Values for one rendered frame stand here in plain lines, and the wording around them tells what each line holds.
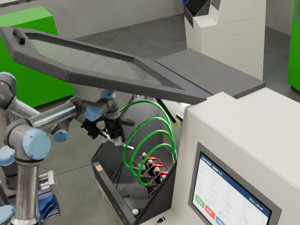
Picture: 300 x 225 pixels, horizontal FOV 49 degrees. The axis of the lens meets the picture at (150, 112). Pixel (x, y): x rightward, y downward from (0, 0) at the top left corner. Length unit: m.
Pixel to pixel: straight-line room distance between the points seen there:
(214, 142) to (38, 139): 0.71
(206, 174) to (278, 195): 0.38
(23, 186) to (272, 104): 1.17
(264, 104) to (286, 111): 0.11
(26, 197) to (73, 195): 2.04
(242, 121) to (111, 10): 7.09
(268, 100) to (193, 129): 0.43
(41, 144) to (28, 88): 3.70
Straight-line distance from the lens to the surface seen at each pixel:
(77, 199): 3.46
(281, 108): 1.65
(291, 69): 4.77
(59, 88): 5.17
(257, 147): 1.26
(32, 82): 5.07
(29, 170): 1.46
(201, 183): 1.51
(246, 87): 1.75
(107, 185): 2.07
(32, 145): 1.39
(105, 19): 8.29
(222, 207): 1.43
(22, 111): 1.88
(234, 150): 1.29
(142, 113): 2.24
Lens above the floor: 2.32
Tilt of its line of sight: 31 degrees down
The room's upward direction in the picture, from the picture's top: 9 degrees counter-clockwise
